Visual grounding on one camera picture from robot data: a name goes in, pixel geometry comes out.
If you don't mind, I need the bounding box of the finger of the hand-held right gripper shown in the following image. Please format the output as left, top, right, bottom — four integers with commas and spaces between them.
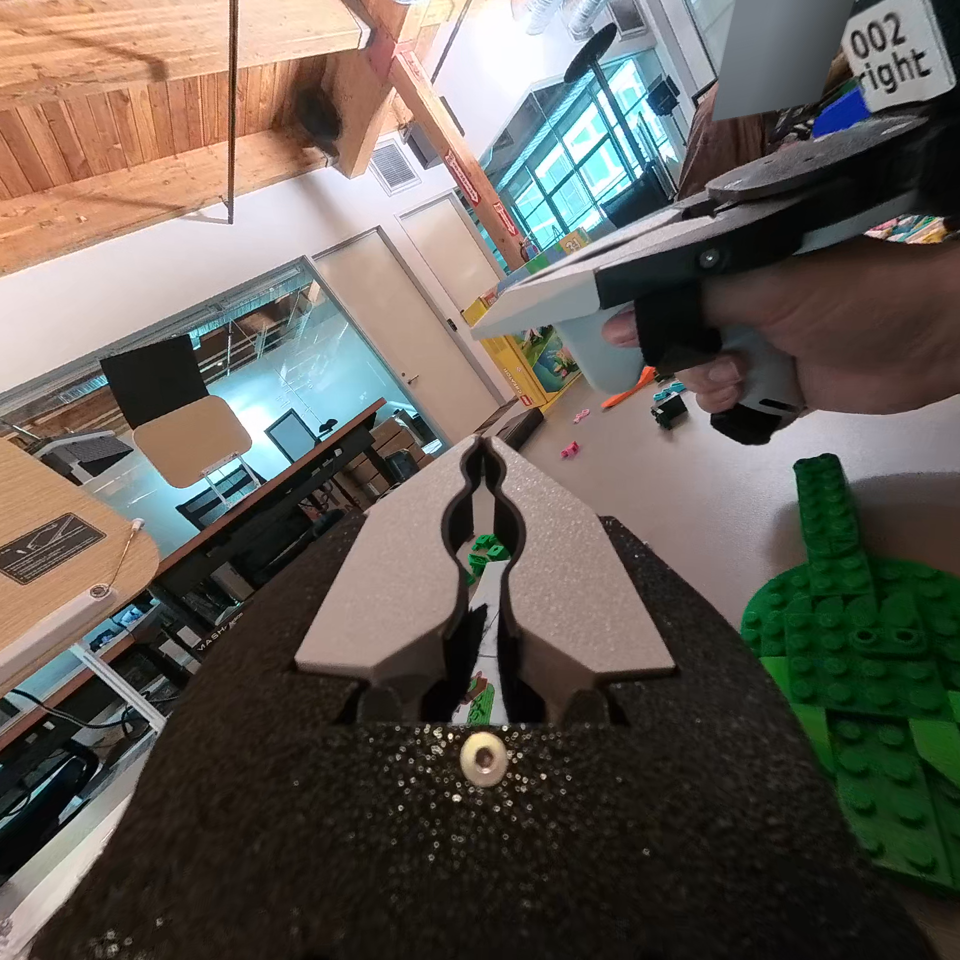
496, 208, 708, 292
468, 258, 603, 344

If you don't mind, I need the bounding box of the grey desk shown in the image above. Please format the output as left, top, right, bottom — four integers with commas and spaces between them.
480, 213, 960, 960

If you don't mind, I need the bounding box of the cluster of small green bricks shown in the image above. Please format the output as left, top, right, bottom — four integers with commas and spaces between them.
461, 534, 512, 587

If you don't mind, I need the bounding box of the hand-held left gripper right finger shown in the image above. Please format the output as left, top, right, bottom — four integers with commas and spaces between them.
483, 435, 676, 725

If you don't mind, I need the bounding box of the white wall vent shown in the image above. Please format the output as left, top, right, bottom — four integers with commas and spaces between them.
367, 138, 422, 197

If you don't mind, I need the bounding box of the white door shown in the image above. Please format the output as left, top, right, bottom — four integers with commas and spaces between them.
311, 228, 504, 437
397, 191, 503, 309

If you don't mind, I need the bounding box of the blue plastic bin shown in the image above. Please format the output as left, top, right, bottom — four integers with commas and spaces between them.
813, 90, 864, 137

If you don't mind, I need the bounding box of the pile of colourful bricks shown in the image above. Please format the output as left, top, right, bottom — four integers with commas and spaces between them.
651, 213, 951, 400

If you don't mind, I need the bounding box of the black rectangular device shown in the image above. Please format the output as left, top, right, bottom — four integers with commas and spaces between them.
498, 408, 546, 452

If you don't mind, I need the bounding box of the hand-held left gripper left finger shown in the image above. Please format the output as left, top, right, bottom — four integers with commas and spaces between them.
294, 435, 483, 725

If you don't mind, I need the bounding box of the person's right hand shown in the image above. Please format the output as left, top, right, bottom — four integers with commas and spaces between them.
603, 240, 960, 417

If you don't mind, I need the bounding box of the black round ceiling fixture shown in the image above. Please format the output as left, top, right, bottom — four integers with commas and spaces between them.
294, 78, 343, 159

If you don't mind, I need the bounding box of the orange brick separator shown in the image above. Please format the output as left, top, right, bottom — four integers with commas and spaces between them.
600, 371, 658, 411

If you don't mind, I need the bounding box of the stack of cardboard boxes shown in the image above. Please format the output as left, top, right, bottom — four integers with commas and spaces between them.
345, 416, 437, 489

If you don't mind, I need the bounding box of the small tan rounded board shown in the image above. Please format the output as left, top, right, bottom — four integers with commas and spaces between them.
132, 395, 255, 491

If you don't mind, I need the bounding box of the large tan wooden board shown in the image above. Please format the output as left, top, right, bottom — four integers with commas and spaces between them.
0, 438, 163, 699

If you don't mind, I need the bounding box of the dark monitor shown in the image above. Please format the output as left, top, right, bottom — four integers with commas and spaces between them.
264, 411, 311, 456

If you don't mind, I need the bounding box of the white instruction booklet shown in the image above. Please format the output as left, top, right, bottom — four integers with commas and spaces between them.
450, 558, 512, 726

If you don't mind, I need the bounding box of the dark brown box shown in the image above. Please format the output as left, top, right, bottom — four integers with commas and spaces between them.
150, 585, 261, 677

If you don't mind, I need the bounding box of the green brick leaf build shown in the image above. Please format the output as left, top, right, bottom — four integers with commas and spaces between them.
738, 453, 960, 897

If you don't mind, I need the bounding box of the black square panel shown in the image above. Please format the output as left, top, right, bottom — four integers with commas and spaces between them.
99, 333, 212, 431

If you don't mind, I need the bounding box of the black wall speaker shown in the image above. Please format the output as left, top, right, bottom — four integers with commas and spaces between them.
401, 97, 467, 171

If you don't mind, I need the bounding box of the dark wooden table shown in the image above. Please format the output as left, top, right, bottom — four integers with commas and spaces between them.
150, 397, 388, 594

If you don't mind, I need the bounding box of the colourful toy box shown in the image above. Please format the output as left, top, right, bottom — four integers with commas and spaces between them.
461, 228, 591, 411

